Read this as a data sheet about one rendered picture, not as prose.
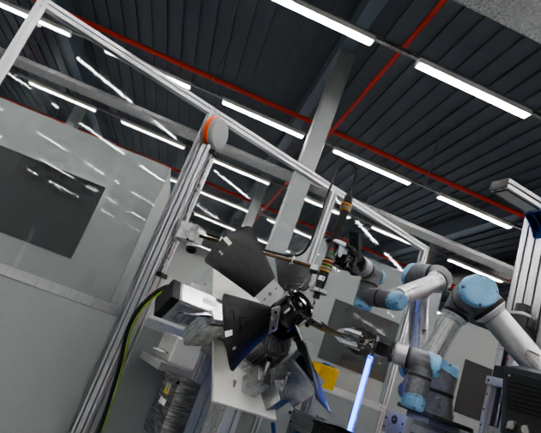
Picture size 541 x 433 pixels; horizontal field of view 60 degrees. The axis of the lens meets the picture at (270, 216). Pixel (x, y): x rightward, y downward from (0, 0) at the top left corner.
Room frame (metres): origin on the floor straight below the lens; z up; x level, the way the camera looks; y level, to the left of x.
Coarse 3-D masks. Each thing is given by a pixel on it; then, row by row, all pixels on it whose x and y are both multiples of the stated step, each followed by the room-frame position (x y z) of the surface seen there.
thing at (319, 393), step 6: (306, 348) 1.56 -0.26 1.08; (306, 354) 1.61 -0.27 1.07; (306, 360) 1.65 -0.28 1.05; (312, 366) 1.53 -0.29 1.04; (312, 372) 1.50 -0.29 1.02; (318, 378) 1.55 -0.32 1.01; (318, 384) 1.51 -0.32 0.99; (318, 390) 1.48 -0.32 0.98; (318, 396) 1.46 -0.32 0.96; (324, 396) 1.55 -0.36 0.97; (324, 402) 1.50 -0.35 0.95; (330, 408) 1.60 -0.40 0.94
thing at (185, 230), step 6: (180, 228) 1.99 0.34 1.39; (186, 228) 1.98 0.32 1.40; (192, 228) 1.97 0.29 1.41; (198, 228) 1.96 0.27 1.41; (180, 234) 1.99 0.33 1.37; (186, 234) 1.97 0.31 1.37; (192, 234) 1.96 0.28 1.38; (198, 234) 1.97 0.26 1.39; (204, 234) 2.01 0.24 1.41; (180, 240) 2.03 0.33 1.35; (186, 240) 1.99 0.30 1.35; (192, 240) 1.96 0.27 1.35; (198, 240) 1.99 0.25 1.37
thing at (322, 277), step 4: (348, 192) 1.73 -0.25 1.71; (352, 192) 1.73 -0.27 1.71; (344, 196) 1.73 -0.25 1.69; (348, 196) 1.72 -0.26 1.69; (352, 196) 1.72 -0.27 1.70; (344, 200) 1.75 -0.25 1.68; (348, 200) 1.71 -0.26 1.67; (352, 200) 1.72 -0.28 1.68; (320, 272) 1.72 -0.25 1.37; (324, 272) 1.72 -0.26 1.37; (328, 272) 1.72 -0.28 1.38; (320, 276) 1.72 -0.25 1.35; (324, 276) 1.72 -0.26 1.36; (320, 280) 1.72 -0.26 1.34; (324, 280) 1.72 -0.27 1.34; (316, 284) 1.73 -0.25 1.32; (320, 284) 1.72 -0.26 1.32; (324, 284) 1.72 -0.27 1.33; (320, 288) 1.72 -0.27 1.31; (316, 292) 1.72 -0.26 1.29; (316, 296) 1.72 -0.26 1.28
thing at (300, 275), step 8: (280, 264) 1.91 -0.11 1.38; (296, 264) 1.91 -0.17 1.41; (280, 272) 1.87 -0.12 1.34; (288, 272) 1.87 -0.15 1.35; (296, 272) 1.86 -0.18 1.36; (304, 272) 1.85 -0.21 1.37; (280, 280) 1.83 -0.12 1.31; (288, 280) 1.82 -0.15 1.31; (296, 280) 1.81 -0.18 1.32; (304, 280) 1.81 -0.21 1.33; (288, 288) 1.78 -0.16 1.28; (296, 288) 1.77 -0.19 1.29; (304, 288) 1.76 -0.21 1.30
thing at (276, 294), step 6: (270, 282) 1.67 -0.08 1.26; (276, 282) 1.68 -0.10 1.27; (264, 288) 1.68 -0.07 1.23; (270, 288) 1.68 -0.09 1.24; (258, 294) 1.68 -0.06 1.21; (264, 294) 1.68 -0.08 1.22; (276, 294) 1.68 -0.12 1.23; (282, 294) 1.68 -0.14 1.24; (258, 300) 1.68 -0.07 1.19; (264, 300) 1.68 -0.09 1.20; (270, 300) 1.68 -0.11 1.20; (276, 300) 1.68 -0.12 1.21
